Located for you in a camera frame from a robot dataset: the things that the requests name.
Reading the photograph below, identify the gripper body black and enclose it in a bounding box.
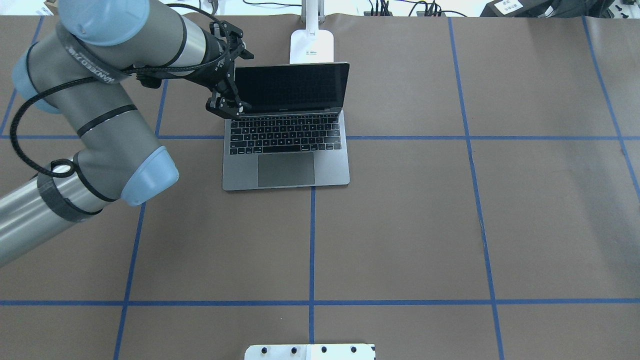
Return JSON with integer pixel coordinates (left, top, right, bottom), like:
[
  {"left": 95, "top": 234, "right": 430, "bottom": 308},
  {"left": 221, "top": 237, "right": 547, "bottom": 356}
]
[{"left": 186, "top": 20, "right": 255, "bottom": 96}]

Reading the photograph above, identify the grey laptop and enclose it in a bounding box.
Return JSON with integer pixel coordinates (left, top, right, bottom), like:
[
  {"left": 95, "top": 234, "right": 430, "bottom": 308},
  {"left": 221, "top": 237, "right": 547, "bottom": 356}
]
[{"left": 221, "top": 61, "right": 350, "bottom": 191}]

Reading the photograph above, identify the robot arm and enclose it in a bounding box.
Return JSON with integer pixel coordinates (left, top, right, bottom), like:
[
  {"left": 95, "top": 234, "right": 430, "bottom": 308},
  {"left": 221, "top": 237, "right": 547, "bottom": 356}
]
[{"left": 1, "top": 0, "right": 254, "bottom": 265}]

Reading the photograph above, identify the white desk lamp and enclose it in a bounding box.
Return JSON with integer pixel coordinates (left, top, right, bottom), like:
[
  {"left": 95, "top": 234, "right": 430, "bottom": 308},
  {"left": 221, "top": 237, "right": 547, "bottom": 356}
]
[{"left": 288, "top": 0, "right": 335, "bottom": 65}]

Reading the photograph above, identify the white camera pole mount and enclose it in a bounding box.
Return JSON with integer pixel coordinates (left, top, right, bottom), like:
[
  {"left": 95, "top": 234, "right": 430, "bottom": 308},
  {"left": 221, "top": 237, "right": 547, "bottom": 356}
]
[{"left": 243, "top": 342, "right": 377, "bottom": 360}]

